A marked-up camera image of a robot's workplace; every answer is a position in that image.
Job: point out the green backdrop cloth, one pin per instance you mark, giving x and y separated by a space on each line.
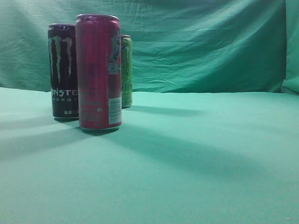
178 45

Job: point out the pink drink can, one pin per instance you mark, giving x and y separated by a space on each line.
98 43

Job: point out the black Monster energy can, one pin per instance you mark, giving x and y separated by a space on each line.
63 71

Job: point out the green table cloth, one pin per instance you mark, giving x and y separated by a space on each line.
193 158

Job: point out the light green Monster can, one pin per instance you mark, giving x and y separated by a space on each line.
126 71

